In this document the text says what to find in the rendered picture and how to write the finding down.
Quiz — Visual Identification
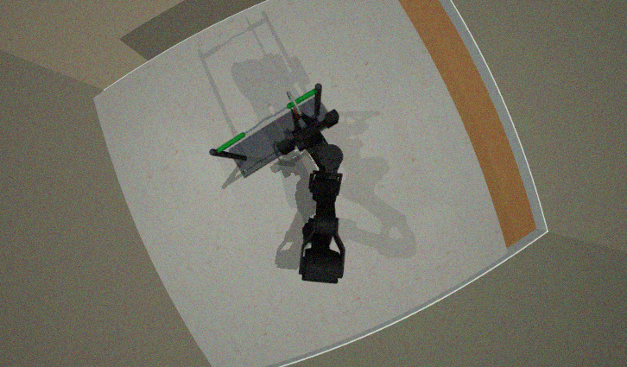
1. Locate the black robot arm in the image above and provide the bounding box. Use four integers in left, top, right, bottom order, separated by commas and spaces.
294, 123, 345, 284

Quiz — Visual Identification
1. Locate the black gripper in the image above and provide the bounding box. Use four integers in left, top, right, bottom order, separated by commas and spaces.
276, 109, 339, 159

